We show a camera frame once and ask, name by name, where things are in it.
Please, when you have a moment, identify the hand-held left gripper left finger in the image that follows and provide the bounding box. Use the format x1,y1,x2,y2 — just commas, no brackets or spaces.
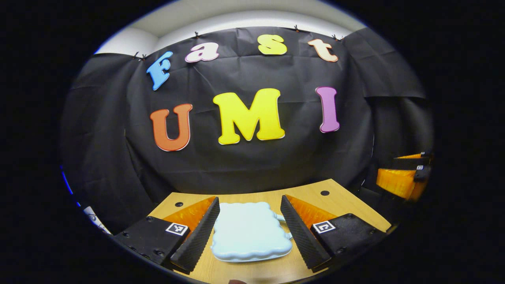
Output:
114,196,221,273

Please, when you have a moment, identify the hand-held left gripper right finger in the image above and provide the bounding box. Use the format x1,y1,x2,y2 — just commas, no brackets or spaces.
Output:
280,194,389,273

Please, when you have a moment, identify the light blue suitcase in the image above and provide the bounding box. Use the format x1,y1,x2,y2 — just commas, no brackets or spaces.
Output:
210,202,295,263

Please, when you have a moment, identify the black backdrop cloth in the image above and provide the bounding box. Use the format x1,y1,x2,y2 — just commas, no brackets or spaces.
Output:
61,26,434,235

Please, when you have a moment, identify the white patterned sheet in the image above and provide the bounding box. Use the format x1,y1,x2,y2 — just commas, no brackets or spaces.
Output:
82,206,113,235

